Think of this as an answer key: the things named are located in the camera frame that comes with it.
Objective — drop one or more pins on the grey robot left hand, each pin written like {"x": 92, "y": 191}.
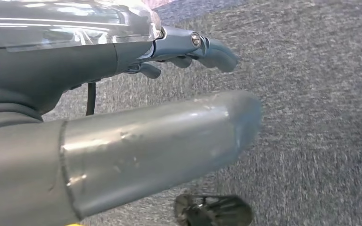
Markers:
{"x": 137, "y": 149}

